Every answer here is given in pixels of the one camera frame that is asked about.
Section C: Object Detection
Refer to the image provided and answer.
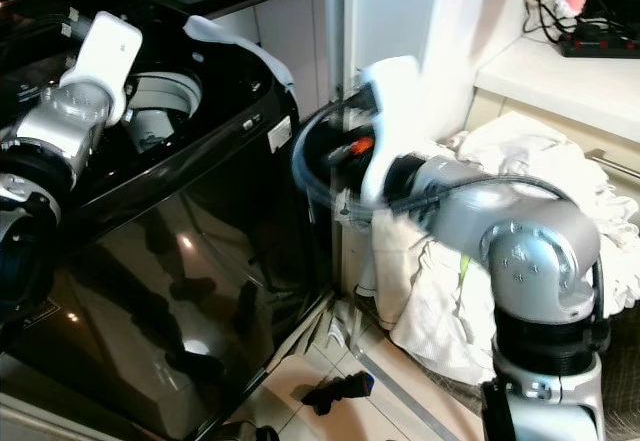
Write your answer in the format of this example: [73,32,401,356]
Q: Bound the white clothes pile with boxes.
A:
[335,111,640,387]

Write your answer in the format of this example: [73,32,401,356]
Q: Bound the black top-loading washing machine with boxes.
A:
[0,1,303,440]

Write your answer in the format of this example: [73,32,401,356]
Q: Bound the small black floor object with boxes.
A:
[300,369,377,414]

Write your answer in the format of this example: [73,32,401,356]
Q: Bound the grey patterned floor cloth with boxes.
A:
[410,361,496,417]

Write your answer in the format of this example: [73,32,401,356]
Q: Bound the black power strip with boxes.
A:
[560,26,640,60]

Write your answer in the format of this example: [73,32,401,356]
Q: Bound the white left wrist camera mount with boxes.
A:
[60,11,144,127]

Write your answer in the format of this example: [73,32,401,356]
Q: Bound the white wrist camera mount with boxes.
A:
[60,11,144,127]
[358,56,423,207]

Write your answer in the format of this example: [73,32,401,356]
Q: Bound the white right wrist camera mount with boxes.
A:
[358,56,423,207]

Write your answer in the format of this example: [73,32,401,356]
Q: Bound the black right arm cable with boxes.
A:
[290,96,576,217]

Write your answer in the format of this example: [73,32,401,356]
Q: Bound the black power cables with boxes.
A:
[520,0,606,44]

